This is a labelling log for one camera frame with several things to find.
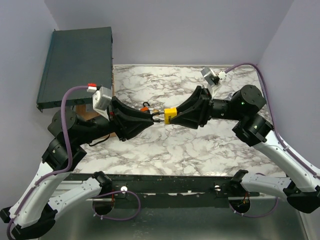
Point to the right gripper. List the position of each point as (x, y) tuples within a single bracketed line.
[(188, 113)]

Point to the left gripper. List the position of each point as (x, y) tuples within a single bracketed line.
[(128, 121)]

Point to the yellow padlock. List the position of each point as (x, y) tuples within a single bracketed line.
[(168, 114)]

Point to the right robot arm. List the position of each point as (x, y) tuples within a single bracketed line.
[(300, 187)]

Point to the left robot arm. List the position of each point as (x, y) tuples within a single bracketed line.
[(36, 212)]

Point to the orange padlock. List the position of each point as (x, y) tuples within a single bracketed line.
[(145, 107)]

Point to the wooden board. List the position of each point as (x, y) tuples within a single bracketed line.
[(86, 111)]

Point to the dark green metal box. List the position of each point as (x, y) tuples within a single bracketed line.
[(75, 57)]

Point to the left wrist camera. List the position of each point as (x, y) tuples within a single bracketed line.
[(101, 100)]

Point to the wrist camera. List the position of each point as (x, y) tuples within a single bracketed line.
[(213, 81), (101, 100)]

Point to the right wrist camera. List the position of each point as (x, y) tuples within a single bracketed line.
[(213, 81)]

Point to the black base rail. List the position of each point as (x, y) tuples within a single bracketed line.
[(161, 192)]

